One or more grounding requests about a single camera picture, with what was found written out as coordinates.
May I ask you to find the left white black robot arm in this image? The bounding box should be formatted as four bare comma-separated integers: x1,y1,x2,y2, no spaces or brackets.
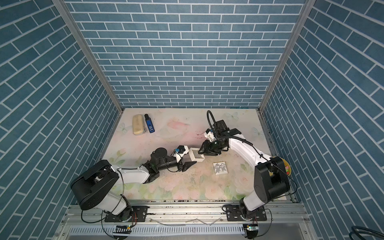
70,146,197,221

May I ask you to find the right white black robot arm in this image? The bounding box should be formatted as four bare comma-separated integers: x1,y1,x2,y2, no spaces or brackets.
199,120,291,215

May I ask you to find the beige zippered pencil case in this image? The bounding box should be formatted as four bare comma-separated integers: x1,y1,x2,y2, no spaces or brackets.
132,115,145,136

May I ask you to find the yellow pen cup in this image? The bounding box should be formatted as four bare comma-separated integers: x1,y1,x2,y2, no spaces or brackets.
282,158,292,177

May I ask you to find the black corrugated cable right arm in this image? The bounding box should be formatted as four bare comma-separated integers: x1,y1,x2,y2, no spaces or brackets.
206,110,218,136

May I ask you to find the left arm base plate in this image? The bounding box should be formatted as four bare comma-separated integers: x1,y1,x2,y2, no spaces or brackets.
105,206,149,223

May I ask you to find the aluminium front rail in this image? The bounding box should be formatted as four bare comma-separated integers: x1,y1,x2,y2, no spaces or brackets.
54,201,317,240

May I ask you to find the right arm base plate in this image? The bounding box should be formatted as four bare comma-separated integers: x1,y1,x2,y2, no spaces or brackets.
222,204,267,222

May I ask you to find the aluminium corner post right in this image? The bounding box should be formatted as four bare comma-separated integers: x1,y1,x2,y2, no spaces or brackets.
259,0,316,113

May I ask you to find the aluminium corner post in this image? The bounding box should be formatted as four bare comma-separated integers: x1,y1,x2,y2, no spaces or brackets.
259,0,316,113
52,0,124,114

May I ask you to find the black cable coil corner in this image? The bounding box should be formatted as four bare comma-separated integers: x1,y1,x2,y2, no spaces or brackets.
349,226,384,240

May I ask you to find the aluminium corner post left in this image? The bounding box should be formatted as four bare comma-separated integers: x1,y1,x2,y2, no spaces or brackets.
52,0,124,114

